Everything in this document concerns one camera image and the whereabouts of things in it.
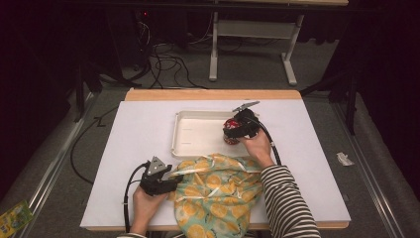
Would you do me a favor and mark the right hand-held gripper black cable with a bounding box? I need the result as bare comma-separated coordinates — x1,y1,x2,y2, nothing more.
250,116,282,167

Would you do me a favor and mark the white desk frame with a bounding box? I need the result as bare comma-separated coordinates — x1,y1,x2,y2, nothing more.
208,0,350,87

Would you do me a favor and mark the black stand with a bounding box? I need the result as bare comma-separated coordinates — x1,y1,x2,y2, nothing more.
299,69,361,137
72,61,104,124

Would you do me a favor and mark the white plastic tray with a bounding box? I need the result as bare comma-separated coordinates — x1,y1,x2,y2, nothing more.
169,110,263,159

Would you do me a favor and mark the left hand-held gripper black cable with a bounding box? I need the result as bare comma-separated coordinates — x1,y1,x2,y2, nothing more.
122,161,151,234

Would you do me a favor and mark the green packet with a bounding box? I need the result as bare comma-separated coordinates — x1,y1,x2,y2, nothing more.
0,199,35,238

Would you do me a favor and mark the orange slice print fabric bag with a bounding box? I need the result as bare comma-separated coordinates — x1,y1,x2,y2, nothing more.
166,152,265,238

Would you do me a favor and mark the dark computer tower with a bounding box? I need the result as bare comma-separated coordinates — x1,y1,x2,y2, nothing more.
107,8,154,71

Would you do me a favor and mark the person's left hand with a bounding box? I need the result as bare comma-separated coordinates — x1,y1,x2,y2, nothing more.
129,185,168,237

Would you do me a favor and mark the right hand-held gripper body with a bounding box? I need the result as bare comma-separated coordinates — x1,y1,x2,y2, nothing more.
231,100,263,139

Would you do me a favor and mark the thin black floor cable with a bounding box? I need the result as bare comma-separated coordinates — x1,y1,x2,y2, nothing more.
69,105,121,185

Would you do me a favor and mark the metal floor rail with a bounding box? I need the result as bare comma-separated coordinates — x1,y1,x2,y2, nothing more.
9,91,97,238
331,101,406,238

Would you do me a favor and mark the crumpled white paper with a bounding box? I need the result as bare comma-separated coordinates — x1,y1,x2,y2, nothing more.
336,151,356,168

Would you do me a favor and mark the tangle of black floor cables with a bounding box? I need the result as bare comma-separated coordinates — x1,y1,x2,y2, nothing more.
133,9,210,90

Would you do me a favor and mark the white table mat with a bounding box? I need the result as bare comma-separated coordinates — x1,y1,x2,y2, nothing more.
79,99,352,230

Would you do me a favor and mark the person's right hand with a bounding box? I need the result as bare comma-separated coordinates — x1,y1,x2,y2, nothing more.
237,128,276,170

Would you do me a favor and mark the red can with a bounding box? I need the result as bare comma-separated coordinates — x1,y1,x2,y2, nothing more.
222,117,243,146

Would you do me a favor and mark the hand-held gripper black cable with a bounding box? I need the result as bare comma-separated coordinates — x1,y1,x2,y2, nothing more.
122,161,151,234
250,116,282,167

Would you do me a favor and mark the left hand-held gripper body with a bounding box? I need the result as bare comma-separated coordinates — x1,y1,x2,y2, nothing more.
139,156,173,197

